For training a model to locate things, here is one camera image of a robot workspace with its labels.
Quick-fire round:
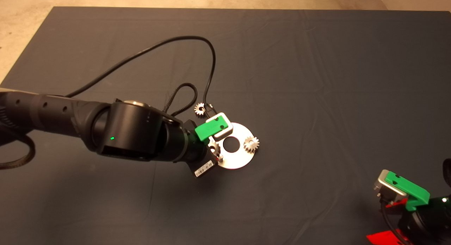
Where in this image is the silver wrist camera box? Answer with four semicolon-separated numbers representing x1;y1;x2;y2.
206;112;233;139
373;169;410;204

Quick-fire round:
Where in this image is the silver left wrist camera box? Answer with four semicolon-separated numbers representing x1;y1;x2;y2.
206;112;233;139

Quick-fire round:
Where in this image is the smooth black left camera cable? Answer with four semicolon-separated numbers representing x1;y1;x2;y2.
65;35;216;116

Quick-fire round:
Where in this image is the dark grey table cloth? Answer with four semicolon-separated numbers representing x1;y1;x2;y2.
0;6;451;245

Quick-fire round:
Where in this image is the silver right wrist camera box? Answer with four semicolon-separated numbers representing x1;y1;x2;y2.
373;169;410;204

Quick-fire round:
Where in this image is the round metal carrier plate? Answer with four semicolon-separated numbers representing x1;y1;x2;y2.
213;122;255;170

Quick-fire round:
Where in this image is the braided black left gripper cable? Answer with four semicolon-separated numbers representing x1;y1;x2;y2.
162;82;198;117

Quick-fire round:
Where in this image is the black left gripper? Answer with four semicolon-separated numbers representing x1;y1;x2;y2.
183;120;217;178

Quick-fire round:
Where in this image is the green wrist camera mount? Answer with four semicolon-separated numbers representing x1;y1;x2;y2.
384;171;431;213
194;117;230;145

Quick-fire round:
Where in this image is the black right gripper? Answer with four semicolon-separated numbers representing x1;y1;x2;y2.
366;197;441;245

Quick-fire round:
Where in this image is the green left wrist camera mount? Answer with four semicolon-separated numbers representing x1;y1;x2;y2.
194;117;230;145

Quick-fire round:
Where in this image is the green right wrist camera mount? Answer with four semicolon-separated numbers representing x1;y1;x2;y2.
384;171;431;213

